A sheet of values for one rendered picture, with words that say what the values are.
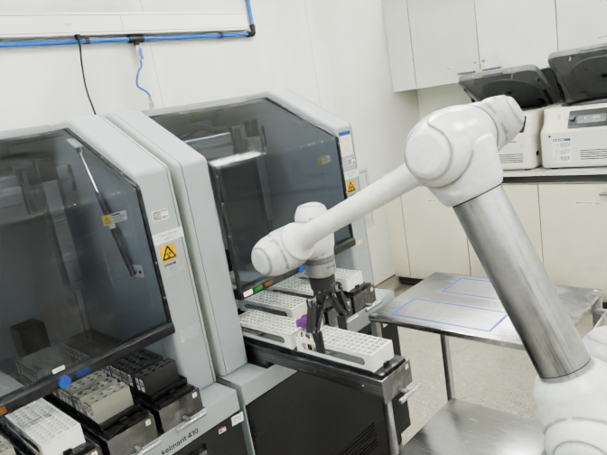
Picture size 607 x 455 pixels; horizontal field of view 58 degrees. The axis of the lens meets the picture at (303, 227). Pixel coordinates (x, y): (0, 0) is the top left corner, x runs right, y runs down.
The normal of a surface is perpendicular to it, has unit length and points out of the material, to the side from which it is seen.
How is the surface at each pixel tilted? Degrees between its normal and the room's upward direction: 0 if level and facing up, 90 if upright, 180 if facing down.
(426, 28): 90
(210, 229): 90
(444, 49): 90
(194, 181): 90
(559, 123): 59
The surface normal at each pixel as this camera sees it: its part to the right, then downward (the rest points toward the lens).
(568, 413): -0.66, 0.05
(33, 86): 0.72, 0.04
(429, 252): -0.68, 0.28
